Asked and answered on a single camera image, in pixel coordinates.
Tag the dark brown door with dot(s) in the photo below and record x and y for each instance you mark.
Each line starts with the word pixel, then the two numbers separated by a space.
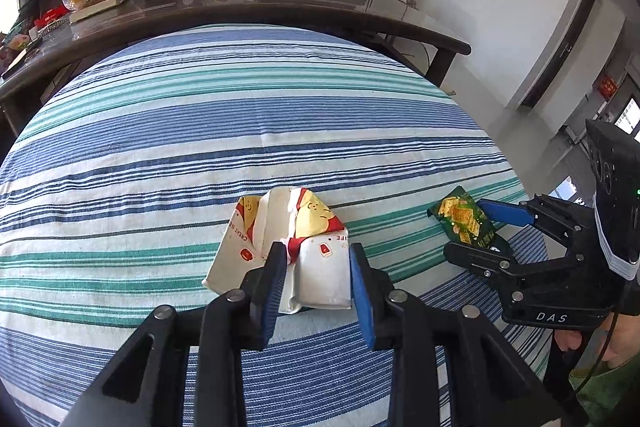
pixel 560 47

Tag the beige book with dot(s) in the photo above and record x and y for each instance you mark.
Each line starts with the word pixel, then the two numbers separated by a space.
pixel 100 7

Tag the person's right hand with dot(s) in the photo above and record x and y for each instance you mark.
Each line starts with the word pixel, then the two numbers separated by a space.
pixel 625 337

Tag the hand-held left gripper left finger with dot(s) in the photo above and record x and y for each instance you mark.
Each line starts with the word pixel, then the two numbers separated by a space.
pixel 267 302

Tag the green snack wrapper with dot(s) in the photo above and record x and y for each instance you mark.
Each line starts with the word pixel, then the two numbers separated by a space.
pixel 462 217

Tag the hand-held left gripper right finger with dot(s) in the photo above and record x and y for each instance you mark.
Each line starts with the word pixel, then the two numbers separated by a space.
pixel 362 302

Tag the person's right forearm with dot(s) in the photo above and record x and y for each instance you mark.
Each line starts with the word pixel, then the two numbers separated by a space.
pixel 610 397

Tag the dark coffee table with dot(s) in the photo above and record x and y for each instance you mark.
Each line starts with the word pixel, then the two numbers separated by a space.
pixel 300 7

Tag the round striped table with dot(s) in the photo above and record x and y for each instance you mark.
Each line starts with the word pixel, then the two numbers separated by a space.
pixel 200 132

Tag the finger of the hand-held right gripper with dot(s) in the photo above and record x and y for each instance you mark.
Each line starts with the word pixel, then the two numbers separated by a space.
pixel 505 213
pixel 480 262

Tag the red box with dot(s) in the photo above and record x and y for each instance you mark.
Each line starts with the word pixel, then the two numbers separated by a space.
pixel 50 16

